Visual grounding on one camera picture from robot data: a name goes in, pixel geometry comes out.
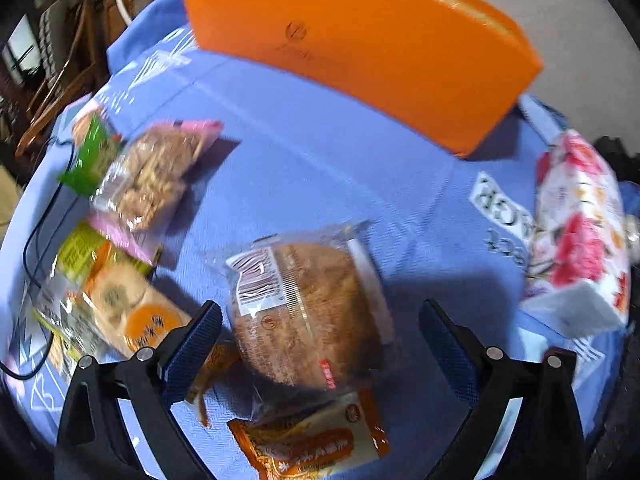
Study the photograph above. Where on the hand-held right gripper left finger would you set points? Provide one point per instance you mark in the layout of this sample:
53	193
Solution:
195	345

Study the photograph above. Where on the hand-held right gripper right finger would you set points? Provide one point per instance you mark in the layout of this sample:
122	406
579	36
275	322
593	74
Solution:
450	350

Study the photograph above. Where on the round pastry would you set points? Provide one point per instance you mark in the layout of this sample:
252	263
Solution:
310	310

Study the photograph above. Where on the orange cardboard box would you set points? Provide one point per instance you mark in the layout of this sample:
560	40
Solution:
375	50

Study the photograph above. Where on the orange rice cracker packet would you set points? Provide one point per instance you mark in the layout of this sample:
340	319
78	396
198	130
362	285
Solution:
130	310

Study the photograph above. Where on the cracker packet yellow-green label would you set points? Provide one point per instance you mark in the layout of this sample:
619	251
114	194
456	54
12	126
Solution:
75	255

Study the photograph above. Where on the orange triangular snack packet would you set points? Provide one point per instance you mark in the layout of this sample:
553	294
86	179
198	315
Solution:
310	450

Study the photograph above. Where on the floral tissue pack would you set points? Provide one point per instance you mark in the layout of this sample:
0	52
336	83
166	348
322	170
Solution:
580	240

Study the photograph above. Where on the pink walnut pastry packet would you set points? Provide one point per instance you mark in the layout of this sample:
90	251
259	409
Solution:
150	180

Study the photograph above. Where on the green snack packet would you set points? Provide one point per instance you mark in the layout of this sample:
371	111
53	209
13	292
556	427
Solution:
92	160

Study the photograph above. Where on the blue printed tablecloth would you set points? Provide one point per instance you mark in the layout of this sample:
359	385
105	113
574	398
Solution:
325	170

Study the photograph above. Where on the dark wooden furniture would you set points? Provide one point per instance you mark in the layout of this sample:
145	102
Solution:
622	160

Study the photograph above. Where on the brown wooden chair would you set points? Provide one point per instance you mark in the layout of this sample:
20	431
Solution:
92	25

